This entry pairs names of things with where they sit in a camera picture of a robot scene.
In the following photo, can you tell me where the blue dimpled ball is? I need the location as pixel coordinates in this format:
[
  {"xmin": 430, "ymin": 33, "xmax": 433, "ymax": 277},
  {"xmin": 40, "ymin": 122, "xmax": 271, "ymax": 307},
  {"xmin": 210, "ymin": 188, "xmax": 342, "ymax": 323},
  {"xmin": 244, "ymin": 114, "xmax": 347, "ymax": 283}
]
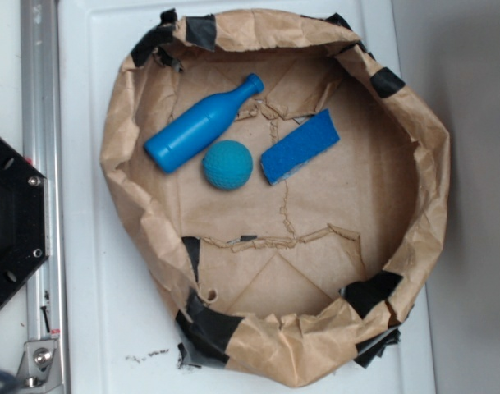
[{"xmin": 202, "ymin": 140, "xmax": 253, "ymax": 190}]

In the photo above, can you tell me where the brown paper bag tray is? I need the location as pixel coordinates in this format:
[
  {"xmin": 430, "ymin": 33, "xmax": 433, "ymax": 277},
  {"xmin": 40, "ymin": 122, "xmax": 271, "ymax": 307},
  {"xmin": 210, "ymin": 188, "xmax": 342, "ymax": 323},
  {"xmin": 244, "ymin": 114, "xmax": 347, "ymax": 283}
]
[{"xmin": 100, "ymin": 9, "xmax": 451, "ymax": 387}]

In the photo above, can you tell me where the blue plastic bottle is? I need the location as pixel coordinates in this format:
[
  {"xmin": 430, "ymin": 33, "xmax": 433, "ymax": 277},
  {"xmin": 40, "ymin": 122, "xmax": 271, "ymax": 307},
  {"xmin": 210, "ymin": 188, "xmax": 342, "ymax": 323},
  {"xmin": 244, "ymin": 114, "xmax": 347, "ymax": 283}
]
[{"xmin": 144, "ymin": 74, "xmax": 264, "ymax": 173}]

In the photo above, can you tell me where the blue sponge block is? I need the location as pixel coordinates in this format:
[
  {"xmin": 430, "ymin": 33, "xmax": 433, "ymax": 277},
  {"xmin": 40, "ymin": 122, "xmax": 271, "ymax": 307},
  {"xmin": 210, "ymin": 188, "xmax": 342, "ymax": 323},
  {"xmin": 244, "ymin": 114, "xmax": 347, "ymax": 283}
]
[{"xmin": 260, "ymin": 109, "xmax": 340, "ymax": 185}]

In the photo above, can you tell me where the white plastic tray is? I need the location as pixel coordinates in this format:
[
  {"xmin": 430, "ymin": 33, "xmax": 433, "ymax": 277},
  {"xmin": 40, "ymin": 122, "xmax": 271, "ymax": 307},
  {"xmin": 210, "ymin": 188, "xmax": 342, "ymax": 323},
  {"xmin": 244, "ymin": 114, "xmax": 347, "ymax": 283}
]
[{"xmin": 57, "ymin": 0, "xmax": 437, "ymax": 394}]

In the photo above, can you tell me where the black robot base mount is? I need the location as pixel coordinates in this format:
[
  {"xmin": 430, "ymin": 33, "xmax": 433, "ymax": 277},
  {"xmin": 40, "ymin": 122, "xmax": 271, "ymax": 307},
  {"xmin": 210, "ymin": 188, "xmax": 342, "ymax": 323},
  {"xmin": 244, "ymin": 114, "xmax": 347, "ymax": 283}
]
[{"xmin": 0, "ymin": 137, "xmax": 48, "ymax": 311}]

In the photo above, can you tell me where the aluminium extrusion rail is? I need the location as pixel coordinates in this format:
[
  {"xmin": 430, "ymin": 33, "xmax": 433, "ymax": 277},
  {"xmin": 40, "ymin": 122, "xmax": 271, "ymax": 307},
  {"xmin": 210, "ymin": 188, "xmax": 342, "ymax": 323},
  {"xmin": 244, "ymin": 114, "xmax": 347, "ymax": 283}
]
[{"xmin": 20, "ymin": 1, "xmax": 71, "ymax": 393}]

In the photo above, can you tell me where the metal corner bracket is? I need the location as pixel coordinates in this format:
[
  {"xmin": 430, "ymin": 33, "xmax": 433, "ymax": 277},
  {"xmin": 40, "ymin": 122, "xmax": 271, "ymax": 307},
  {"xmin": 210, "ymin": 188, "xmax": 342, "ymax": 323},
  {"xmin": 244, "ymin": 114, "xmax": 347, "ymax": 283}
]
[{"xmin": 16, "ymin": 339, "xmax": 62, "ymax": 393}]

